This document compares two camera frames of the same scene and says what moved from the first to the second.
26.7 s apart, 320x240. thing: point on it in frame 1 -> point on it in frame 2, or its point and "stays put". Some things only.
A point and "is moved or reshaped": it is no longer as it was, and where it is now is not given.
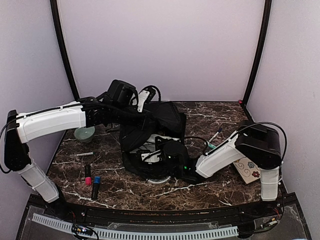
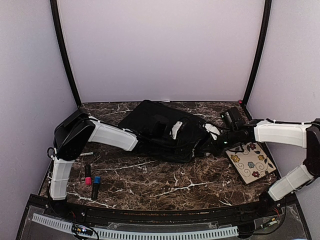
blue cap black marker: x=96 y=188 stays put
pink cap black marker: x=88 y=174 stays put
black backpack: x=167 y=121 is moved or reshaped
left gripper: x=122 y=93 -> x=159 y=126
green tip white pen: x=86 y=154 stays put
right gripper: x=160 y=142 -> x=215 y=150
